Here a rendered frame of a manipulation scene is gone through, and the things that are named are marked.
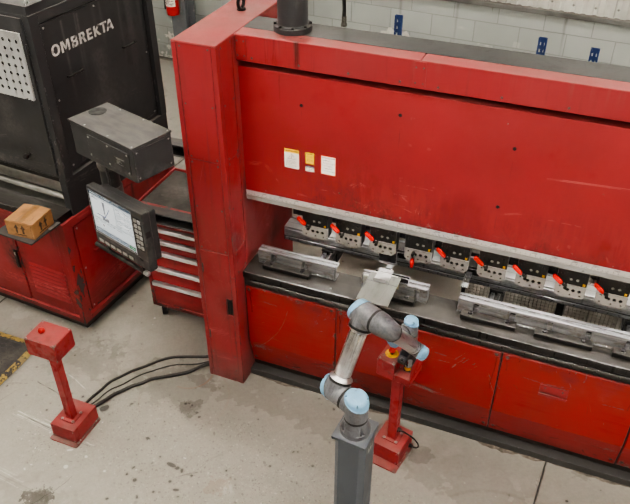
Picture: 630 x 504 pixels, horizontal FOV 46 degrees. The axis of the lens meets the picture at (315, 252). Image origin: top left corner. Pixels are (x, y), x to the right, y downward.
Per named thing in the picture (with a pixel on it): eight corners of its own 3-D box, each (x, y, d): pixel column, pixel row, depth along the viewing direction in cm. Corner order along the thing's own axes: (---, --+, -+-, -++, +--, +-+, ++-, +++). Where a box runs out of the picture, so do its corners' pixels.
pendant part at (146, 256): (96, 241, 403) (84, 184, 381) (114, 231, 410) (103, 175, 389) (150, 273, 380) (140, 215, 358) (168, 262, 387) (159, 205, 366)
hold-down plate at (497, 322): (459, 318, 406) (460, 314, 404) (461, 312, 410) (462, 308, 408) (514, 332, 397) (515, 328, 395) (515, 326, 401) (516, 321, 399)
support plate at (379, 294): (355, 300, 401) (355, 298, 400) (370, 272, 421) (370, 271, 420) (387, 308, 396) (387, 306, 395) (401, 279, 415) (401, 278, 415)
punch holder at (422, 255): (403, 258, 403) (405, 234, 393) (407, 250, 409) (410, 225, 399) (430, 265, 398) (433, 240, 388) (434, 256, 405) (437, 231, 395)
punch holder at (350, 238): (335, 243, 415) (335, 218, 405) (340, 235, 421) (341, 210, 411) (360, 248, 410) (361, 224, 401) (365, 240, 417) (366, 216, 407)
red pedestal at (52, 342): (49, 439, 449) (16, 339, 399) (74, 409, 467) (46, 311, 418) (76, 448, 443) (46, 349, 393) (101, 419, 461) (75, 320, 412)
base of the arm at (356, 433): (363, 445, 348) (364, 432, 342) (334, 434, 354) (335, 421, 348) (375, 423, 359) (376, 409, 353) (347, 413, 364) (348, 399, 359)
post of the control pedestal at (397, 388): (386, 436, 435) (392, 372, 403) (390, 430, 439) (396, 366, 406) (394, 440, 433) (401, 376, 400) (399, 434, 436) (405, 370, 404)
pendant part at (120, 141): (96, 254, 416) (65, 117, 366) (130, 234, 432) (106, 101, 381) (154, 290, 390) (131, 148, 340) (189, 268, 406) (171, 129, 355)
